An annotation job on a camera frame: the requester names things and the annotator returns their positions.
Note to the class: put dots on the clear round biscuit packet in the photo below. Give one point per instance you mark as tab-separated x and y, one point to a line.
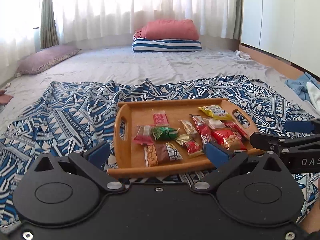
189	128

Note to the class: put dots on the brown peanut packet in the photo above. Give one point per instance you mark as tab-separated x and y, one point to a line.
162	153

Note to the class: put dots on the purple floral pillow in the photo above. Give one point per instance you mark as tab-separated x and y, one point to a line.
45	60

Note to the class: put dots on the green curtain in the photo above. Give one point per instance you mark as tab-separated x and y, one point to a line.
238	10
48	12

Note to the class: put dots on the crumpled white tissue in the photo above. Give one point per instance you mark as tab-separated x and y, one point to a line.
242	55

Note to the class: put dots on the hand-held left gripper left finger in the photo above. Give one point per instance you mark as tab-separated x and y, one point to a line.
98	152

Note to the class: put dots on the white cloth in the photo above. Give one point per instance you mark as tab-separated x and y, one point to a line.
313	90

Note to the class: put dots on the clear pink-ended packet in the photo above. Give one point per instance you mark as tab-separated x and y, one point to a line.
143	135

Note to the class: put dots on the white wardrobe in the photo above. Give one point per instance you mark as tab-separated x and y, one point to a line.
275	17

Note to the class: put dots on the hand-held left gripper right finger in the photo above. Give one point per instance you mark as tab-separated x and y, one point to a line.
218	153

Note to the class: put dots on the red folded blanket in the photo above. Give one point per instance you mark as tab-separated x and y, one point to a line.
170	28

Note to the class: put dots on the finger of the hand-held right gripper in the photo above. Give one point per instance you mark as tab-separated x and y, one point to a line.
296	126
270	141

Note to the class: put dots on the translucent white cake packet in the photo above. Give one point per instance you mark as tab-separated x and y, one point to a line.
216	123

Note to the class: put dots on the green peas packet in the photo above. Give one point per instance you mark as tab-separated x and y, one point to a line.
163	133

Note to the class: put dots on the light blue cloth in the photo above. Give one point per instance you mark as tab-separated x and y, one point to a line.
297	85

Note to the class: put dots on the blue patterned blanket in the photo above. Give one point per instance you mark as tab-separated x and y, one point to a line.
62	110

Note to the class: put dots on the black and red stick packet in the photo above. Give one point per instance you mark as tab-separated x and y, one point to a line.
202	130

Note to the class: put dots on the white sheer curtain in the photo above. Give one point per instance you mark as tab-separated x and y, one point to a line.
125	10

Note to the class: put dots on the brown cloth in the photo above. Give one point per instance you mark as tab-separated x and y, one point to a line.
5	98

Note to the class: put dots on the red mixed nut packet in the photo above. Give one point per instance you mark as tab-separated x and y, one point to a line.
227	138

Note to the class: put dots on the small dark red packet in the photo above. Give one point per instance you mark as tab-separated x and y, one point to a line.
236	128

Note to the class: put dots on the blue striped pillow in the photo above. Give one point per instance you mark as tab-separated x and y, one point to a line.
165	46

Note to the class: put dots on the gold and red candy packet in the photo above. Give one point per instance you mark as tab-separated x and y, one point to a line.
192	147

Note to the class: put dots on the wooden tray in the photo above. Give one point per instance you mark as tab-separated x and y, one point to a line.
135	117

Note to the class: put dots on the yellow and white packet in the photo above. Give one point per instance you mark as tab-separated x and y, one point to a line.
215	111

